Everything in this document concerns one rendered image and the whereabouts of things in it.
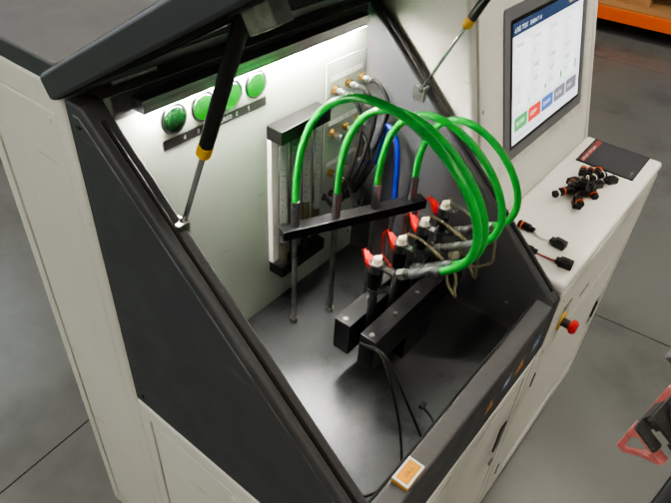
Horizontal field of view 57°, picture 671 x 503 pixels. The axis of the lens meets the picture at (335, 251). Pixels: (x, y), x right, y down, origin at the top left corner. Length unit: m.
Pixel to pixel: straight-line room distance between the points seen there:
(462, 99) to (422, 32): 0.16
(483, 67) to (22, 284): 2.19
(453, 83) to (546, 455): 1.44
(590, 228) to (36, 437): 1.85
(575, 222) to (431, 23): 0.61
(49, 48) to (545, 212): 1.15
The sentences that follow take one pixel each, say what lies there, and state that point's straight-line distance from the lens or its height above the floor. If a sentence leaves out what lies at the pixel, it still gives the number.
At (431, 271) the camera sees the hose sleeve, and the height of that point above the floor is 1.17.
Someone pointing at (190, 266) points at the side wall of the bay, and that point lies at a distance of 0.87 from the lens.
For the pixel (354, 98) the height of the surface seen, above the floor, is 1.42.
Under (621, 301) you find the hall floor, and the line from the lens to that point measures 3.02.
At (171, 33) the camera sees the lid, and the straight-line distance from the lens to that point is 0.64.
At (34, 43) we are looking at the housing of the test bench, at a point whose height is 1.50.
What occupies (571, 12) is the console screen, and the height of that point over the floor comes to 1.37.
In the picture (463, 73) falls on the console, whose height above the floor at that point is 1.35.
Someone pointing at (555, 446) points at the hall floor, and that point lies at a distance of 2.37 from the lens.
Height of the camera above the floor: 1.84
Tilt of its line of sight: 39 degrees down
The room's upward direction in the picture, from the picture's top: 4 degrees clockwise
